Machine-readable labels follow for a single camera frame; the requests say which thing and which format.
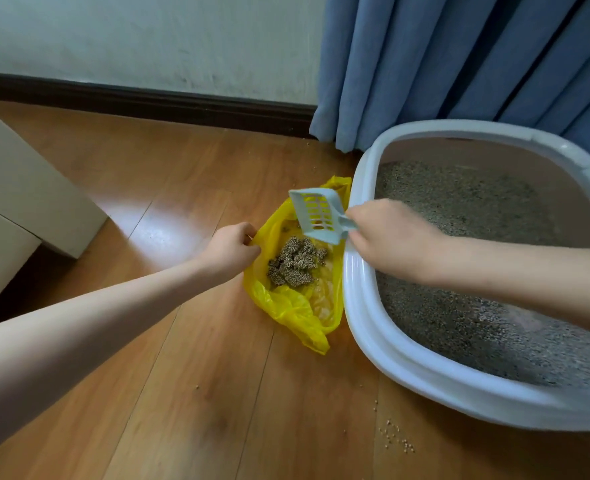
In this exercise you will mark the person's right hand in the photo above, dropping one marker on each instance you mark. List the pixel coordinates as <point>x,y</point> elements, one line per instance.
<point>395,239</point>

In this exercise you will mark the person's left hand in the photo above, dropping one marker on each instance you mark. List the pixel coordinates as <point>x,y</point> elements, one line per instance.
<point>230,252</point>

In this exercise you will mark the yellow plastic bag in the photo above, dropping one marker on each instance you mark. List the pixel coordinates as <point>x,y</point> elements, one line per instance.
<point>285,309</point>

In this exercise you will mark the light blue litter scoop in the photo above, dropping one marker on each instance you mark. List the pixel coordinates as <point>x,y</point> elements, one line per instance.
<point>300,204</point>

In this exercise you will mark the grey cat litter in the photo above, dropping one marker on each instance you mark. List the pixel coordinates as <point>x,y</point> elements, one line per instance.
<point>475,204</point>

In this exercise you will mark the white oval litter box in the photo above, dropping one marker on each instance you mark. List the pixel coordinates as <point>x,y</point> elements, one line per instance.
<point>425,374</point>

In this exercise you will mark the person's left forearm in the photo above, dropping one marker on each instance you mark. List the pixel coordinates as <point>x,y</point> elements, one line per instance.
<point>75,344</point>

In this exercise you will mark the blue curtain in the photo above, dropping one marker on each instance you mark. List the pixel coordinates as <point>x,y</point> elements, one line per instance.
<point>425,59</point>

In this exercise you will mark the dark wall baseboard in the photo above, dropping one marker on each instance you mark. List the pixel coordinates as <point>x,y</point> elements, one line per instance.
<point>125,102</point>

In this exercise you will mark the white bed frame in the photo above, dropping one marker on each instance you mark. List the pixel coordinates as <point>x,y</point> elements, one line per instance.
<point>25,194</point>

